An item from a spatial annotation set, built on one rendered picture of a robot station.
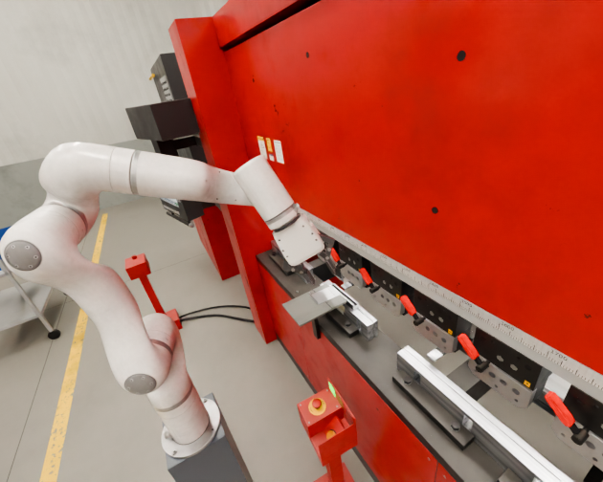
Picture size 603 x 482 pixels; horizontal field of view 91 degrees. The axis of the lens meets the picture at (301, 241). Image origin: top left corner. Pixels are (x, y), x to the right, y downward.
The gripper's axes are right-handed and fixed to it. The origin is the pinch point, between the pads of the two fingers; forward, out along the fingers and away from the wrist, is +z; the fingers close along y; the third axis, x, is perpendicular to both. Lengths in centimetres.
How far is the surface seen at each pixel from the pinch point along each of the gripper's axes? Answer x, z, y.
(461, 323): -4.9, 36.1, -24.3
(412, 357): -26, 60, -4
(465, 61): 1, -24, -47
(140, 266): -149, -21, 165
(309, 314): -50, 37, 28
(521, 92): 10, -15, -49
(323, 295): -62, 38, 21
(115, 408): -88, 54, 214
